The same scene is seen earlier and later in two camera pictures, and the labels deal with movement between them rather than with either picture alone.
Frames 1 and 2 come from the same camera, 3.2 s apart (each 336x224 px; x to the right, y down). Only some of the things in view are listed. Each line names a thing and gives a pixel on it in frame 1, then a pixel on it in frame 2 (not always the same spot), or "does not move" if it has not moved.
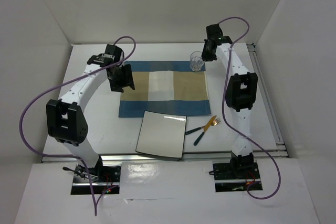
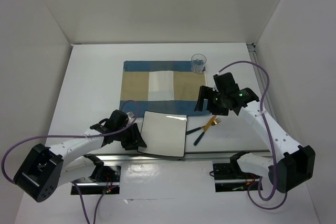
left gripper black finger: x=129 y=76 → x=140 y=142
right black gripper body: x=207 y=54 → x=217 y=105
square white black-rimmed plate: x=162 y=134 does not move
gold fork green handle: x=214 y=123 does not move
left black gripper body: x=119 y=77 → x=126 y=138
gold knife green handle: x=206 y=128 does not move
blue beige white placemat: x=165 y=86 does not move
